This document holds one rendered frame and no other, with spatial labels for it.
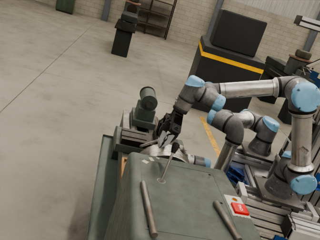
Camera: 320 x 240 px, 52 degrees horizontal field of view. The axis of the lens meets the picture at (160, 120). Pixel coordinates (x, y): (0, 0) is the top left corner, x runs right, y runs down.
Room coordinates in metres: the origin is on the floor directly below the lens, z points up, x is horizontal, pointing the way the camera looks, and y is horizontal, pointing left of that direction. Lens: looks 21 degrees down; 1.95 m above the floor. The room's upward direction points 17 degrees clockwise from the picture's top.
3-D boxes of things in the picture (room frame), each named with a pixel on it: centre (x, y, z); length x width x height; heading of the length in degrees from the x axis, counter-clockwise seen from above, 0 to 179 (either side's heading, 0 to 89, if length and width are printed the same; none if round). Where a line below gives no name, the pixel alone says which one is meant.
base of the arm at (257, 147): (2.07, -0.70, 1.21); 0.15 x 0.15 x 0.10
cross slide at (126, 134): (2.16, 0.02, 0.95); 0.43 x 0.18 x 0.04; 102
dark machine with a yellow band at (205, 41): (7.20, -0.97, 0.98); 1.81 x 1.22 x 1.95; 1
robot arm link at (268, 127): (2.08, -0.69, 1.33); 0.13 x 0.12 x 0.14; 52
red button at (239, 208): (1.13, -0.41, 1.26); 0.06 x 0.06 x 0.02; 12
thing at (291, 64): (8.35, -2.82, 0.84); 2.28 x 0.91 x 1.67; 10
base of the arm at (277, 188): (1.58, -0.71, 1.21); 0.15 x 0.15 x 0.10
